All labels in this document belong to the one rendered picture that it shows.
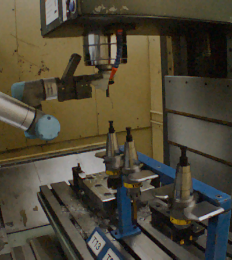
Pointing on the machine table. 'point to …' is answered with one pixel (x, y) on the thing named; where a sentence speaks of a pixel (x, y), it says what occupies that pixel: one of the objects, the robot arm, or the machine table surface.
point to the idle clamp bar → (157, 212)
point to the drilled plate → (109, 202)
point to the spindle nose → (102, 48)
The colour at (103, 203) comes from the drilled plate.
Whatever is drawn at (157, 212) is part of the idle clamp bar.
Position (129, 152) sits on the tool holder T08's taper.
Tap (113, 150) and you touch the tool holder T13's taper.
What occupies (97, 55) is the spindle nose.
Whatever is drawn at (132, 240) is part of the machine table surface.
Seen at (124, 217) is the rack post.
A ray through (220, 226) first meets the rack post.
